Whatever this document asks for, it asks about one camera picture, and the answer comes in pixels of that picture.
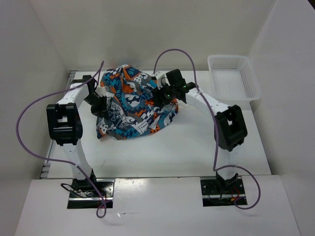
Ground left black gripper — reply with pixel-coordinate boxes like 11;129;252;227
84;93;109;120

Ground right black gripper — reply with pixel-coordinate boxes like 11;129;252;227
152;80;177;108

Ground colourful patterned shorts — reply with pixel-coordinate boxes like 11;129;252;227
96;64;179;140

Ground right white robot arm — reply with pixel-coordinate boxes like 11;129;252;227
152;69;248;193

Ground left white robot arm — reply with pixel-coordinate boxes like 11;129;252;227
46;75;107;197

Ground white plastic basket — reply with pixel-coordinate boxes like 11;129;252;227
207;55;261;110

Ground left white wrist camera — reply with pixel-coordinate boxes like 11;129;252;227
95;87;107;97

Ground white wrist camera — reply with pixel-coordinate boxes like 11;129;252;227
152;71;167;89
95;87;107;97

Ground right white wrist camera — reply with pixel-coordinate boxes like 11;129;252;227
152;71;167;89

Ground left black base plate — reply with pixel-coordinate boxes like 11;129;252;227
61;179;115;209

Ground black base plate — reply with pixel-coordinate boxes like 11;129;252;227
200;177;248;207
61;179;115;209

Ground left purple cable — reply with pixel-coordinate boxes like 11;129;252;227
16;60;114;219

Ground purple cable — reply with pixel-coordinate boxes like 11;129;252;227
16;60;114;219
152;48;261;209

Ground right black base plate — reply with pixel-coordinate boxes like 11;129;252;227
200;177;248;207

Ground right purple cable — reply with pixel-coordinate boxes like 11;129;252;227
152;48;261;209

